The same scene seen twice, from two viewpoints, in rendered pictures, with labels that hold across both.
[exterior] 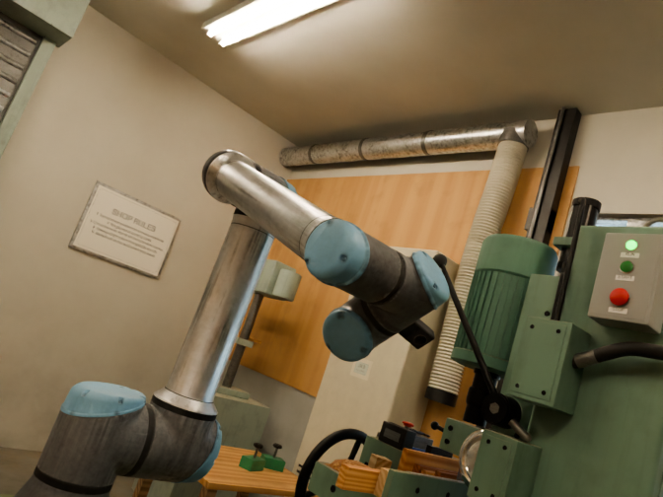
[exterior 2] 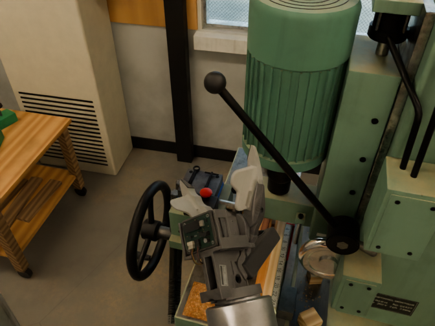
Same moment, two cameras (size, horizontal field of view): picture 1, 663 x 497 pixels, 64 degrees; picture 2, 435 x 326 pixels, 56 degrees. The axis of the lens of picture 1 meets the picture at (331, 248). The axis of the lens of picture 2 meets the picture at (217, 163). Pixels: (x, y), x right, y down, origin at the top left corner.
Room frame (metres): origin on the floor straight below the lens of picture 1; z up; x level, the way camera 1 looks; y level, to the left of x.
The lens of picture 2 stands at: (0.78, 0.07, 1.73)
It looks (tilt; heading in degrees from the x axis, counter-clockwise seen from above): 42 degrees down; 323
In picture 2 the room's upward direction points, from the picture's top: straight up
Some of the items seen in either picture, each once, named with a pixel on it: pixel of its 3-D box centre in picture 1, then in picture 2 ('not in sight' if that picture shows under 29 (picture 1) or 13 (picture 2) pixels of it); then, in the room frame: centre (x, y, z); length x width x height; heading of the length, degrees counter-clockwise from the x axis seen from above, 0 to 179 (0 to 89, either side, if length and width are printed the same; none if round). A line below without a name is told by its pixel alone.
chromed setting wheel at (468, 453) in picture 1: (487, 461); (328, 259); (1.04, -0.41, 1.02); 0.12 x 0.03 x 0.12; 38
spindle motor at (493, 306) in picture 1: (504, 308); (293, 79); (1.22, -0.43, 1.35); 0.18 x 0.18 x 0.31
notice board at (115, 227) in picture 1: (128, 232); not in sight; (3.59, 1.33, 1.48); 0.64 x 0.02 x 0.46; 131
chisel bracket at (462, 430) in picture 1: (475, 448); (284, 204); (1.21, -0.44, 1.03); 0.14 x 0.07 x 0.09; 38
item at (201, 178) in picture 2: (404, 435); (200, 191); (1.39, -0.33, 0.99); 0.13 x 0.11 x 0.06; 128
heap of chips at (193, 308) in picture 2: (358, 469); (215, 301); (1.16, -0.20, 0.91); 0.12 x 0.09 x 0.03; 38
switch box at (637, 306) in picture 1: (631, 281); not in sight; (0.88, -0.52, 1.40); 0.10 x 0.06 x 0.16; 38
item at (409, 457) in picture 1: (429, 471); not in sight; (1.27, -0.38, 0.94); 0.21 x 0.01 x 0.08; 128
